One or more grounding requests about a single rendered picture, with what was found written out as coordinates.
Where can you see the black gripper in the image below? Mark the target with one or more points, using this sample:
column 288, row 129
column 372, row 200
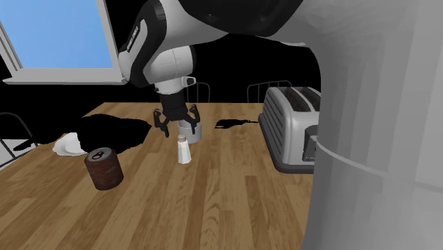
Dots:
column 174, row 105

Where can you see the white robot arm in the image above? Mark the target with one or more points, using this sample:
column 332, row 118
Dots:
column 363, row 104

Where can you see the white cup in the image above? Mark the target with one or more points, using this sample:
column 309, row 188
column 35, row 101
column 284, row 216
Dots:
column 196, row 136

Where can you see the white salt shaker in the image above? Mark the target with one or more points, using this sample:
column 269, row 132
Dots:
column 183, row 152

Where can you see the rusty red can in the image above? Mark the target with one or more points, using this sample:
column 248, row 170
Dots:
column 105, row 171

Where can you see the wooden table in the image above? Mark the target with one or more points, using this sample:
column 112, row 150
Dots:
column 207, row 207

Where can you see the silver toaster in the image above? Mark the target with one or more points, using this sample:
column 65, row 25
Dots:
column 285, row 135

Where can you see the white plate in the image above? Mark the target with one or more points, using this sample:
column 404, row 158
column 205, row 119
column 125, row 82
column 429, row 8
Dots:
column 67, row 145

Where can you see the window with grey frame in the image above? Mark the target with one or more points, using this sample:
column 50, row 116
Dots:
column 58, row 34

